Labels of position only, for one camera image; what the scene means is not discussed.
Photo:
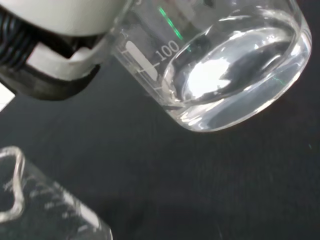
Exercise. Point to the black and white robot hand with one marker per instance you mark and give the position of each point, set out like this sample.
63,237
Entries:
57,17

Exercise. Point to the black bench cloth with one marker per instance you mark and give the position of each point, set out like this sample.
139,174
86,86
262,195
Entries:
200,187

